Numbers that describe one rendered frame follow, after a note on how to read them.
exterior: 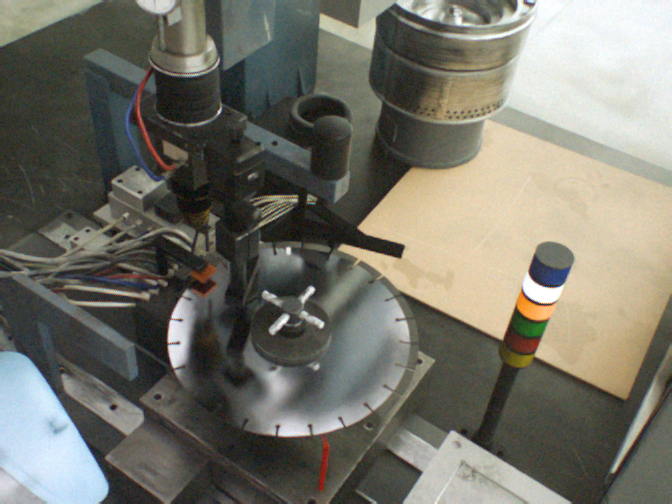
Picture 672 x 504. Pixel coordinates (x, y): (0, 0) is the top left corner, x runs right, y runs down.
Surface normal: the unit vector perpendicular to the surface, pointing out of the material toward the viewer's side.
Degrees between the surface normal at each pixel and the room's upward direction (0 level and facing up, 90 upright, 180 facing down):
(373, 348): 0
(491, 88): 90
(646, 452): 90
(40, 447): 43
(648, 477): 90
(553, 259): 0
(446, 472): 0
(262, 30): 90
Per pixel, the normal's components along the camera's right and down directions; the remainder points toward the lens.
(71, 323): -0.56, 0.54
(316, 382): 0.08, -0.71
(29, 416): 0.34, -0.44
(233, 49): 0.82, 0.44
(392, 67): -0.76, 0.41
